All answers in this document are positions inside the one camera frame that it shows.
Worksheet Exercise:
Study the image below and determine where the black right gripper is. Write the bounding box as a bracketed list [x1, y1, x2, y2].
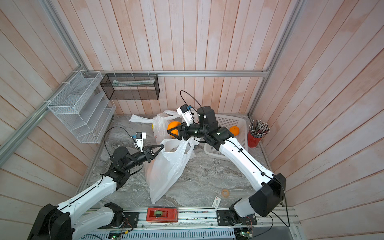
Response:
[169, 121, 210, 143]

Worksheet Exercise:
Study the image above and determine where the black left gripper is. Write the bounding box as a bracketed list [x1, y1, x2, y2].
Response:
[123, 144, 164, 171]

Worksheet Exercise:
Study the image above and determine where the orange mandarin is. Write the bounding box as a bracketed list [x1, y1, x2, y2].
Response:
[167, 121, 181, 138]
[230, 126, 240, 136]

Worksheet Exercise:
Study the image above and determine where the white printed plastic bag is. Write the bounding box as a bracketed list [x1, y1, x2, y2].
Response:
[156, 110, 182, 121]

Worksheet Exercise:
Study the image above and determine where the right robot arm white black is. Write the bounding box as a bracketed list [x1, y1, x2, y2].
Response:
[167, 104, 286, 226]

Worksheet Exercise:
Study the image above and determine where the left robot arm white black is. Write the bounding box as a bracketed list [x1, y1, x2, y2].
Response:
[28, 145, 164, 240]

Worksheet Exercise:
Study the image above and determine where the white plastic perforated basket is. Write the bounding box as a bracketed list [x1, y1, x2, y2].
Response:
[203, 113, 249, 161]

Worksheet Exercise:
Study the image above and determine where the red tape dispenser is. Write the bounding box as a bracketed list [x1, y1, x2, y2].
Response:
[146, 208, 179, 223]

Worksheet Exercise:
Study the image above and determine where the red metal pencil bucket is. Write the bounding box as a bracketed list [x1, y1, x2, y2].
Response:
[247, 133, 261, 148]

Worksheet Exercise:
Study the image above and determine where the small white card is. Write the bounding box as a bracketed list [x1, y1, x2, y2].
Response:
[212, 196, 221, 209]

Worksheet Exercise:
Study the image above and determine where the black wire mesh basket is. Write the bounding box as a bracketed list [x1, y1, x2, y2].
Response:
[101, 73, 160, 101]

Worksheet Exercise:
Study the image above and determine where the white wire mesh shelf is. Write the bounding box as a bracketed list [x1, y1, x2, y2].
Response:
[48, 71, 116, 144]

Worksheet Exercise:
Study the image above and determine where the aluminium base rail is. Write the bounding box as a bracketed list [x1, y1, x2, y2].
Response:
[82, 207, 307, 240]

